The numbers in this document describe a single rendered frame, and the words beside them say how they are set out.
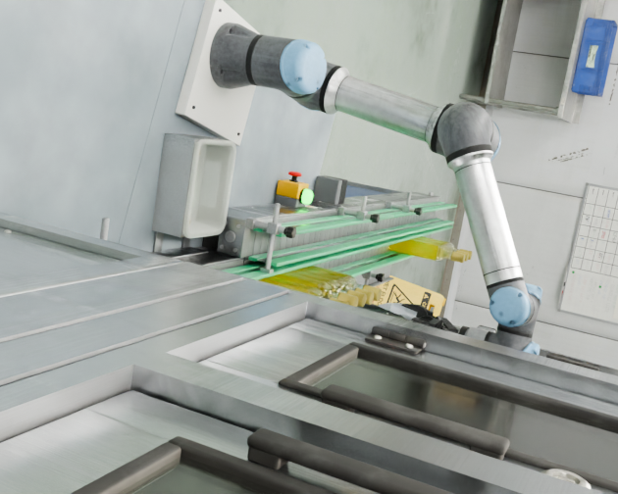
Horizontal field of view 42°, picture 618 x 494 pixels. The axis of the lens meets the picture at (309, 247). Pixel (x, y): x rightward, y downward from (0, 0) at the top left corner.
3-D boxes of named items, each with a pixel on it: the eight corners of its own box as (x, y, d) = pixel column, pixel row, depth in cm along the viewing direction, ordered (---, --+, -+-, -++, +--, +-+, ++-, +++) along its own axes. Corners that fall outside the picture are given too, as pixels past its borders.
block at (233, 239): (214, 252, 198) (239, 259, 195) (220, 214, 197) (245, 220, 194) (222, 251, 201) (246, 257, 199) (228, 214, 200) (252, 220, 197)
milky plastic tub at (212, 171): (152, 231, 183) (184, 239, 179) (166, 132, 179) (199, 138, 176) (193, 226, 199) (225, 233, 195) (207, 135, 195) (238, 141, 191)
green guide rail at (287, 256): (247, 260, 200) (277, 267, 197) (248, 256, 200) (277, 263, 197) (436, 220, 359) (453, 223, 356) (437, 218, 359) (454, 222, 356)
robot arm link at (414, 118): (286, 41, 192) (502, 113, 171) (309, 60, 206) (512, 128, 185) (267, 88, 192) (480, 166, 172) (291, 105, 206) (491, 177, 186)
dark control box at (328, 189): (311, 199, 261) (334, 205, 258) (315, 174, 260) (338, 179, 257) (321, 199, 269) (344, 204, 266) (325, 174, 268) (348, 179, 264)
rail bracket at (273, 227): (238, 266, 196) (283, 277, 191) (248, 197, 193) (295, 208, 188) (244, 265, 199) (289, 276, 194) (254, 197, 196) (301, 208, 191)
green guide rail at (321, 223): (252, 230, 199) (282, 237, 196) (253, 226, 198) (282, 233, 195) (438, 203, 358) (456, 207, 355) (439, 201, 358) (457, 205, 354)
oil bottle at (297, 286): (234, 293, 199) (313, 316, 190) (238, 271, 198) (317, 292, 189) (245, 290, 204) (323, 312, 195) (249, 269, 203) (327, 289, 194)
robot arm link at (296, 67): (258, 26, 181) (313, 33, 176) (283, 46, 194) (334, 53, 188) (245, 78, 181) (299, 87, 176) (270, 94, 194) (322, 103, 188)
